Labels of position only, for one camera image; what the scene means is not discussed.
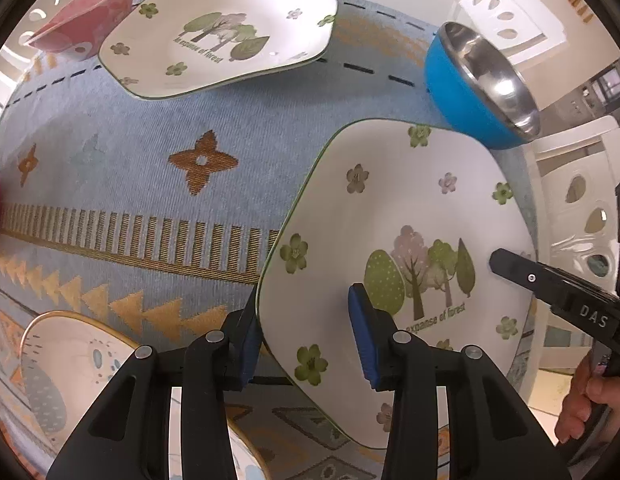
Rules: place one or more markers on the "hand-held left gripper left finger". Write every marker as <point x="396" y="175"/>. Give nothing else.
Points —
<point x="247" y="350"/>

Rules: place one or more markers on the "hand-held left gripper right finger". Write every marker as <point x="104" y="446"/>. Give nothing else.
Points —
<point x="362" y="330"/>

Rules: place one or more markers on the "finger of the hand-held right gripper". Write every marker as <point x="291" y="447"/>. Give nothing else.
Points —
<point x="520" y="270"/>

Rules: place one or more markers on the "white forest print plate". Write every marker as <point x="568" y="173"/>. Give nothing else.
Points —
<point x="415" y="200"/>
<point x="270" y="20"/>

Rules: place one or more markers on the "blue steel bowl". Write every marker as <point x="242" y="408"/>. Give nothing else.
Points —
<point x="455" y="95"/>

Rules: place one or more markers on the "pink ceramic bowl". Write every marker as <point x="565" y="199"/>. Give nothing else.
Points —
<point x="85" y="15"/>

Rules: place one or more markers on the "person's right hand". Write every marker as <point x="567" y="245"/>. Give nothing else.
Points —
<point x="585" y="400"/>

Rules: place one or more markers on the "blue woven patterned placemat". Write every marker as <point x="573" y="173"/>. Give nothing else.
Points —
<point x="140" y="110"/>

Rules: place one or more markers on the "wooden wall ornament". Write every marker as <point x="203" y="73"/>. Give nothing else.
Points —
<point x="580" y="7"/>

